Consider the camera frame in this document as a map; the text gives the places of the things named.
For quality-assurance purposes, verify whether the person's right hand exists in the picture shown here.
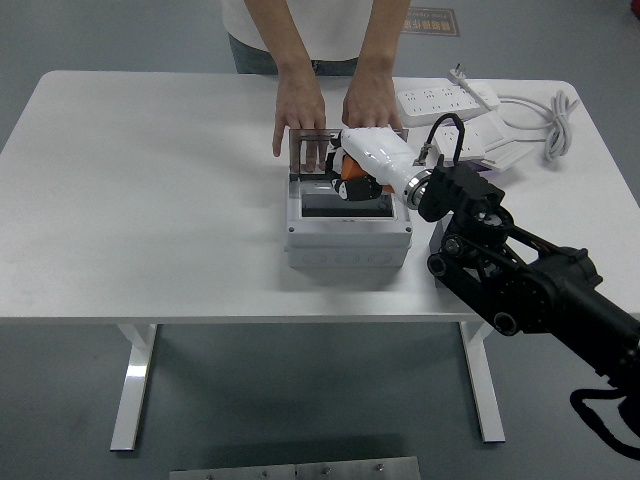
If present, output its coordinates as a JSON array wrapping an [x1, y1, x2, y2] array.
[[272, 69, 329, 174]]

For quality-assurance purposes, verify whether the person's left hand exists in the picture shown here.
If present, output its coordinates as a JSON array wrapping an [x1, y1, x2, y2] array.
[[341, 69, 404, 132]]

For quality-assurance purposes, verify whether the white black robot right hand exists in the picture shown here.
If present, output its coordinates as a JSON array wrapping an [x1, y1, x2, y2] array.
[[327, 127, 426, 204]]

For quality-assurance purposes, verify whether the orange cylindrical battery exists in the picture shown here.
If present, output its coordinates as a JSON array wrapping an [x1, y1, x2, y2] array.
[[341, 156, 395, 197]]

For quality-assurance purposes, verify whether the transparent hinged box lid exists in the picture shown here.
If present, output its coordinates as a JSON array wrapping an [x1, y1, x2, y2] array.
[[288, 128, 409, 180]]

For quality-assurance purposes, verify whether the grey plastic junction box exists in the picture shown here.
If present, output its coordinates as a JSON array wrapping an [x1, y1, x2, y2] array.
[[283, 172, 414, 269]]

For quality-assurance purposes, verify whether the grey block battery holder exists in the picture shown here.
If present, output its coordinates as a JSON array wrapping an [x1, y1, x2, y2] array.
[[428, 218, 454, 290]]

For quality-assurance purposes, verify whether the white power strip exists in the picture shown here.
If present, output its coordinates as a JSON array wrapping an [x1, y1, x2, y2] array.
[[394, 83, 502, 129]]

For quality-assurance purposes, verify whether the person's torso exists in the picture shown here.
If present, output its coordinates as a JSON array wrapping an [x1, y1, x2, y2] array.
[[219, 0, 414, 76]]

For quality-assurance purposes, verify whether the brown floor sign sticker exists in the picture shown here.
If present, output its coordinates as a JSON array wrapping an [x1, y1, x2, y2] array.
[[399, 7, 460, 37]]

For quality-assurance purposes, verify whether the white table leg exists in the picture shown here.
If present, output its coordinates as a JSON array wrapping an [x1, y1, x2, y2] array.
[[109, 323, 159, 452], [458, 322, 506, 444]]

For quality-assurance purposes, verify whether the grey metal plate with screws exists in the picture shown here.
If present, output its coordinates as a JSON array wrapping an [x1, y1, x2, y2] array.
[[169, 455, 421, 480]]

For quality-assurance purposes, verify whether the white flat switch panel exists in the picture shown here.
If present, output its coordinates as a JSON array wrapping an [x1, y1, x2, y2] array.
[[469, 112, 536, 174]]

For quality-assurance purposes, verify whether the white power cord with plug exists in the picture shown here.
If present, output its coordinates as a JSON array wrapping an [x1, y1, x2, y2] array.
[[446, 62, 581, 164]]

